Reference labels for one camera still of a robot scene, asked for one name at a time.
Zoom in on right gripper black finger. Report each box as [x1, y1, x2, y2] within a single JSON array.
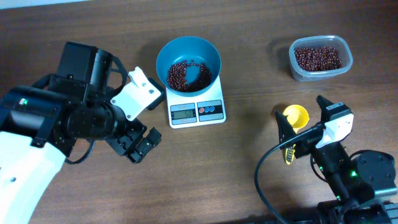
[[275, 110, 297, 143], [316, 95, 333, 121]]

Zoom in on yellow measuring scoop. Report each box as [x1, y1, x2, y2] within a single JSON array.
[[282, 105, 310, 165]]

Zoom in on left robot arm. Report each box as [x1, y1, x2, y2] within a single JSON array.
[[1, 42, 165, 223]]

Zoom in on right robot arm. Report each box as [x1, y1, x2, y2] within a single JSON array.
[[275, 95, 397, 223]]

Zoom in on white digital kitchen scale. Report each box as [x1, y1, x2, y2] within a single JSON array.
[[166, 77, 226, 129]]

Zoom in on red beans in bowl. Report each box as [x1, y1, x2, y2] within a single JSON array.
[[166, 60, 213, 92]]

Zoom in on blue-grey bowl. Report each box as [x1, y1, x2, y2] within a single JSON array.
[[155, 36, 221, 90]]

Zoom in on red adzuki beans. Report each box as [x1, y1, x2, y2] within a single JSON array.
[[294, 47, 343, 72]]

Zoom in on clear plastic container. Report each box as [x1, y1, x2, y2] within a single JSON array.
[[289, 35, 353, 82]]

